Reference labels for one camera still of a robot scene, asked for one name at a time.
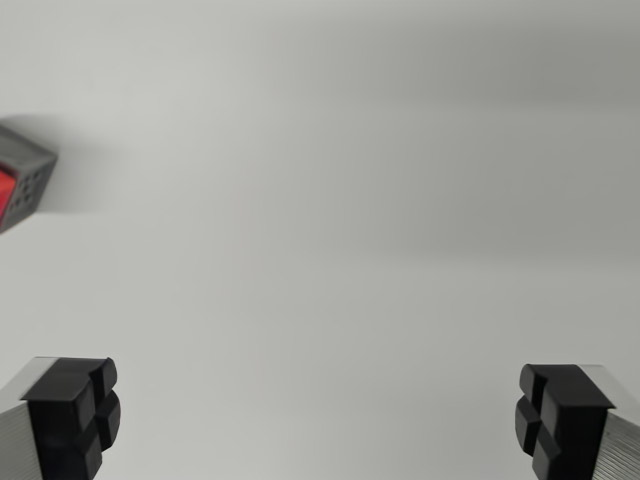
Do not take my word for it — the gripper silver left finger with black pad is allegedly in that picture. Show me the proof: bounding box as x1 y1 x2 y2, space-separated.
0 356 122 480

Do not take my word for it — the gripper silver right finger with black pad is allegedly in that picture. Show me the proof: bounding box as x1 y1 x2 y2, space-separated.
513 363 640 480

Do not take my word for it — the red infantino soft cube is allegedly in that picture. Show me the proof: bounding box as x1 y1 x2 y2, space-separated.
0 163 17 226

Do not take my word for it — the grey soft cube with dots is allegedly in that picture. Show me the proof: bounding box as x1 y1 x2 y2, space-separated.
0 123 59 236

